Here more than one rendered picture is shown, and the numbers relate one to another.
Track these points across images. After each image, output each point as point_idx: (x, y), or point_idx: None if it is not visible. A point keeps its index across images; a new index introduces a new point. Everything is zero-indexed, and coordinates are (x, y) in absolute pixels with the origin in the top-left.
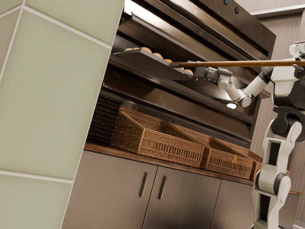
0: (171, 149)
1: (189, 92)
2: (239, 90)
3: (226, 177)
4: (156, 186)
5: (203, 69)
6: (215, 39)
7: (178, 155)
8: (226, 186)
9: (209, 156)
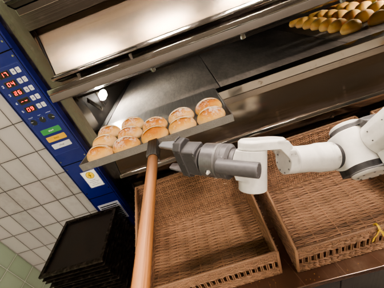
0: (206, 284)
1: (270, 81)
2: (345, 131)
3: (352, 276)
4: None
5: (191, 160)
6: None
7: (224, 283)
8: (359, 279)
9: (297, 259)
